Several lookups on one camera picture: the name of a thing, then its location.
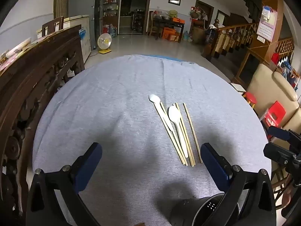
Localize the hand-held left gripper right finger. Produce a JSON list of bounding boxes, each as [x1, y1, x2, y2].
[[200, 143, 277, 226]]

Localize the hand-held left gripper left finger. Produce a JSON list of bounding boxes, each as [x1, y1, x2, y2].
[[26, 142, 103, 226]]

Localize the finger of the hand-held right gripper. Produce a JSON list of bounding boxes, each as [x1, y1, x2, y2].
[[268, 126, 291, 141], [263, 142, 295, 164]]

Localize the black perforated utensil holder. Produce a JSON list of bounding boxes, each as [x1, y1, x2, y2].
[[169, 192, 240, 226]]

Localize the white plastic spoon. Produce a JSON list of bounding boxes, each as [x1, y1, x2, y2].
[[149, 94, 175, 132], [168, 106, 189, 158]]

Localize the red plastic square stool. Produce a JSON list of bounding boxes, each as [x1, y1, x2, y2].
[[263, 101, 286, 127]]

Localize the red round stool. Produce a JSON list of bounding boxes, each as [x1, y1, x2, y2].
[[243, 92, 257, 109]]

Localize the beige armchair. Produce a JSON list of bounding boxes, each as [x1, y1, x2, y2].
[[247, 63, 301, 128]]

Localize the white low stool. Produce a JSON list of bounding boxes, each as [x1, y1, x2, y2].
[[229, 82, 246, 93]]

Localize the grey tablecloth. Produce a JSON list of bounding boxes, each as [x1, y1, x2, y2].
[[32, 55, 272, 226]]

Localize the wooden stair railing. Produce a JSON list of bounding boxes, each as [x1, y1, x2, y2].
[[210, 19, 259, 59]]

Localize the blue undercloth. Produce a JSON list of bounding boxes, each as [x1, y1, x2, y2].
[[139, 55, 195, 64]]

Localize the round white fan heater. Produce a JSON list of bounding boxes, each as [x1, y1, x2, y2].
[[97, 33, 113, 54]]

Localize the white chest freezer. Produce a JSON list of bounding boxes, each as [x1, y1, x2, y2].
[[63, 15, 92, 63]]

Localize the dark wooden chair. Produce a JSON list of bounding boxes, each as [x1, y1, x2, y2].
[[148, 10, 160, 37], [42, 16, 64, 36]]

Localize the dark wooden side table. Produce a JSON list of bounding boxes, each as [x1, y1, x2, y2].
[[152, 16, 186, 43]]

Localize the metal kitchen rack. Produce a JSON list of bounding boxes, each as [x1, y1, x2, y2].
[[131, 9, 144, 31]]

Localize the glass shelf cabinet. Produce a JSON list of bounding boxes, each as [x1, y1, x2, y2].
[[101, 0, 120, 34]]

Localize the grey refrigerator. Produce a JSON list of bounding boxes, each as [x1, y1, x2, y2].
[[68, 0, 100, 50]]

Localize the wall calendar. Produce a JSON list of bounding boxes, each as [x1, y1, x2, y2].
[[256, 6, 278, 43]]

